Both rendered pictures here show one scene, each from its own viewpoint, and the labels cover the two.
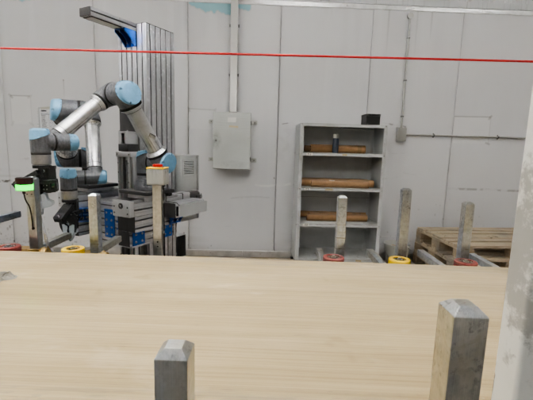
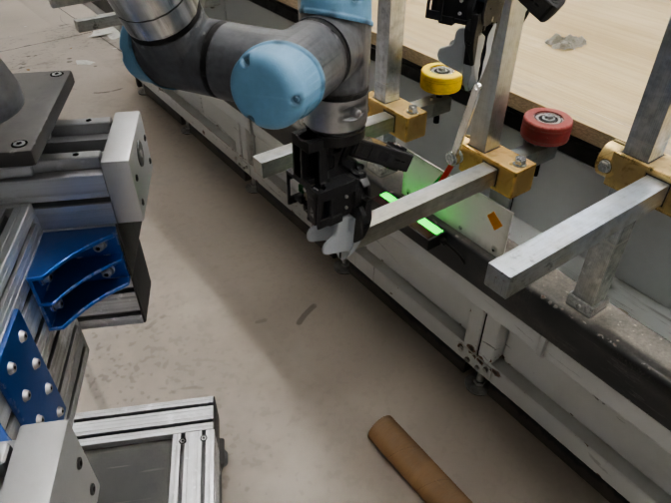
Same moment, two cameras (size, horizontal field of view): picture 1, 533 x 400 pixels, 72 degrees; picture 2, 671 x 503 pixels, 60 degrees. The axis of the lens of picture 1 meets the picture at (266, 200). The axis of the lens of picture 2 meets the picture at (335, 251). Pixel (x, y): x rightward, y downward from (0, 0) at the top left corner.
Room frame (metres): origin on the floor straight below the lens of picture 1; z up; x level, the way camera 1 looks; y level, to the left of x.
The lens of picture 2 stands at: (2.18, 1.49, 1.35)
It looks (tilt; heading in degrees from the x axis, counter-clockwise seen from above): 39 degrees down; 233
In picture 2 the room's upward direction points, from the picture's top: straight up
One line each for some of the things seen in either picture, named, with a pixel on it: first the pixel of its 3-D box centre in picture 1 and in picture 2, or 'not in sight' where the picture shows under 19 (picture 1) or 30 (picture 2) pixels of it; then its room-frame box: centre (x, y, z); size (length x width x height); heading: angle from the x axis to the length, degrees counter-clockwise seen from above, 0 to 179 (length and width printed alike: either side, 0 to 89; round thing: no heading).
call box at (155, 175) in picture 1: (158, 176); not in sight; (1.46, 0.44, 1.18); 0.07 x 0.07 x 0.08; 89
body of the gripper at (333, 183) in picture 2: (70, 210); (330, 170); (1.81, 0.98, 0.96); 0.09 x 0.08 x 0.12; 179
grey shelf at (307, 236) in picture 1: (335, 197); not in sight; (3.99, -0.76, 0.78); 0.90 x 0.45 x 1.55; 92
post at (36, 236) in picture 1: (36, 234); (489, 113); (1.47, 0.95, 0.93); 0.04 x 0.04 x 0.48; 89
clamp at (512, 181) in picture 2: (31, 253); (492, 164); (1.46, 0.97, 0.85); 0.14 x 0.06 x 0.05; 89
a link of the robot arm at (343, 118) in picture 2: (68, 194); (336, 109); (1.80, 0.98, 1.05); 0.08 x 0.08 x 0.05
